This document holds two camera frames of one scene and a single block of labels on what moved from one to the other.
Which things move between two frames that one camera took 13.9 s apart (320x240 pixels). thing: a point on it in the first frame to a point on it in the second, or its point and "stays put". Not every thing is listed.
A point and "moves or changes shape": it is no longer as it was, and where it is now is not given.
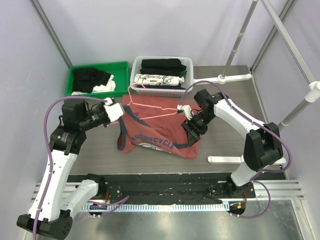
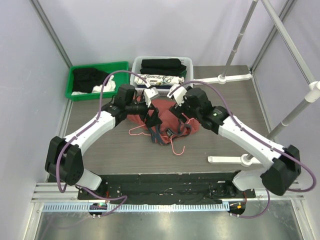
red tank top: [156, 121] moves or changes shape
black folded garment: [168, 67] stays put
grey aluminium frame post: [44, 19] stays put
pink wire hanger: [131, 102] moves or changes shape
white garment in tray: [110, 86] stays put
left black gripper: [105, 124] to [154, 119]
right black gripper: [192, 128] to [176, 111]
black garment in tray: [85, 79] stays put
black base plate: [166, 188] stays put
